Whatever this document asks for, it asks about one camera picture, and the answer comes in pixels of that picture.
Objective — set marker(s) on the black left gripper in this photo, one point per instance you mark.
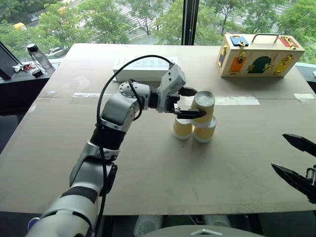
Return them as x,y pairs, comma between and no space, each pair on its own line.
172,101

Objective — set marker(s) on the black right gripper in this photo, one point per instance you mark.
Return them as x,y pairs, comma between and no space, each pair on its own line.
311,174

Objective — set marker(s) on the yellow paper cup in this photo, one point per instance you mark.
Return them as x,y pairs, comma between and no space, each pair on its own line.
204,108
204,132
182,129

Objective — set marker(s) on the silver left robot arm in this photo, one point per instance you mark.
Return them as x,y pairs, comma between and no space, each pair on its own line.
116,111

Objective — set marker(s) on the clear tape strip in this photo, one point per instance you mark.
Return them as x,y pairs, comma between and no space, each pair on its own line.
304,96
238,100
91,94

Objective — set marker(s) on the white flat cardboard box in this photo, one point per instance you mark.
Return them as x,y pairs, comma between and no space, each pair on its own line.
145,70

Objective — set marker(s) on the wooden latch puzzle box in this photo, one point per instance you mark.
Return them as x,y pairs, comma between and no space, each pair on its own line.
259,59

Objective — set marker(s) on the pale rounded shape under table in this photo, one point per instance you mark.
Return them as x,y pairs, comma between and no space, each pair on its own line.
218,220
147,225

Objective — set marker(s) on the small black round object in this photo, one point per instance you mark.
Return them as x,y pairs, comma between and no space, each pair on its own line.
37,72

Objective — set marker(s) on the clear water bottle black cap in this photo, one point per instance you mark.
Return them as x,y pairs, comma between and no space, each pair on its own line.
40,58

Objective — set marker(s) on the black side table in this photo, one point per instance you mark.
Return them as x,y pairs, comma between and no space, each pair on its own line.
22,91

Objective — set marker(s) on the red and white small items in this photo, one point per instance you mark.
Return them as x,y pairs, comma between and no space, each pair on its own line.
21,67

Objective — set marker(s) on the black slanted panel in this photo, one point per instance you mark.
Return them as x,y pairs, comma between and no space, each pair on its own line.
7,64

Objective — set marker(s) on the purple round patch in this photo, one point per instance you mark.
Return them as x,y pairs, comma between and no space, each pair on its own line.
32,223

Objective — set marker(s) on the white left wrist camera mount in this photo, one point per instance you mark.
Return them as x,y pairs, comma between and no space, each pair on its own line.
172,79

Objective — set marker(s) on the black window frame post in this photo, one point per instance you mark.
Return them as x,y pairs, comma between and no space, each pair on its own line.
190,22

